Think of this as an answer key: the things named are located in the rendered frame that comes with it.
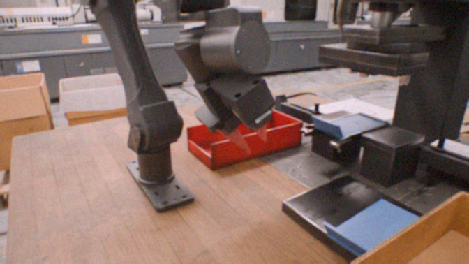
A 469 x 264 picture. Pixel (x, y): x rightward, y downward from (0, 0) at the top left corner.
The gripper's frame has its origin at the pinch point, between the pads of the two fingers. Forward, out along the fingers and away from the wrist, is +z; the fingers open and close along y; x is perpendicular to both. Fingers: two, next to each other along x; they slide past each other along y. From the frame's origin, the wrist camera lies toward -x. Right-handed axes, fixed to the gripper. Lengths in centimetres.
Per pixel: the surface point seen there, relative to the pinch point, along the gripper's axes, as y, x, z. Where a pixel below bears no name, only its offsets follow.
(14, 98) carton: -78, 209, 5
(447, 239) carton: 12.0, -23.1, 18.1
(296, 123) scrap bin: 14.9, 15.1, 15.2
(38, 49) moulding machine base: -77, 443, 8
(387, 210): 9.2, -15.6, 14.6
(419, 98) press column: 42.4, 4.3, 24.6
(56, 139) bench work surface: -34, 47, -4
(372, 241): 2.6, -19.4, 10.6
